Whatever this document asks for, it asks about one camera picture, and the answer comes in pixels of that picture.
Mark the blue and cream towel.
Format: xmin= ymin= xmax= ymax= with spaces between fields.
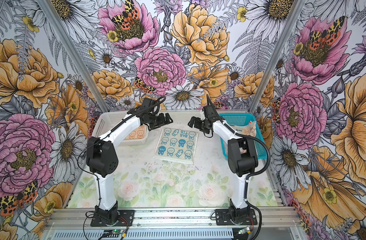
xmin=154 ymin=128 xmax=198 ymax=165

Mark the right aluminium corner post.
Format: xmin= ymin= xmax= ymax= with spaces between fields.
xmin=249 ymin=0 xmax=306 ymax=113

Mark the teal plastic basket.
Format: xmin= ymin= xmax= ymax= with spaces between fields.
xmin=220 ymin=113 xmax=267 ymax=160

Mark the aluminium corner post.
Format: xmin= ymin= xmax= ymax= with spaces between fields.
xmin=249 ymin=0 xmax=306 ymax=113
xmin=38 ymin=1 xmax=110 ymax=113

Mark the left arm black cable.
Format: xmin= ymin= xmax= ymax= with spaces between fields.
xmin=76 ymin=95 xmax=167 ymax=240

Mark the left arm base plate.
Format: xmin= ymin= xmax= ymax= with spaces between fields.
xmin=91 ymin=209 xmax=135 ymax=227

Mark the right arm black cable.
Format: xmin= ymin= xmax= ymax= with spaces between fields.
xmin=206 ymin=94 xmax=271 ymax=240

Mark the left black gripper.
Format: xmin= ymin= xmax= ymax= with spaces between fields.
xmin=144 ymin=112 xmax=173 ymax=130

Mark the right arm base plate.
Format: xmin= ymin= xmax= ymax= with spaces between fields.
xmin=215 ymin=208 xmax=258 ymax=226

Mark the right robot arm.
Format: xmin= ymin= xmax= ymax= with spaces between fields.
xmin=188 ymin=102 xmax=258 ymax=226

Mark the left aluminium corner post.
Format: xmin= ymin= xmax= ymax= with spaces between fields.
xmin=38 ymin=1 xmax=110 ymax=113

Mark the green circuit board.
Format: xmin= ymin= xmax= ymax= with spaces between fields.
xmin=105 ymin=229 xmax=127 ymax=237

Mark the aluminium front rail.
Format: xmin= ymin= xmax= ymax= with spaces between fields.
xmin=41 ymin=207 xmax=307 ymax=240

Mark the white plastic basket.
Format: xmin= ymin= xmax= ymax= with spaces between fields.
xmin=92 ymin=111 xmax=149 ymax=147

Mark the pink and cream towel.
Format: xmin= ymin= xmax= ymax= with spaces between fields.
xmin=232 ymin=121 xmax=257 ymax=137

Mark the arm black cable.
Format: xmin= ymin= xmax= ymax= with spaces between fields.
xmin=76 ymin=95 xmax=167 ymax=240
xmin=206 ymin=94 xmax=271 ymax=240

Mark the orange patterned towel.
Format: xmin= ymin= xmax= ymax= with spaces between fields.
xmin=125 ymin=126 xmax=147 ymax=140

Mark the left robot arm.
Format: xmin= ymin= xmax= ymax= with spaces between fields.
xmin=86 ymin=97 xmax=173 ymax=227

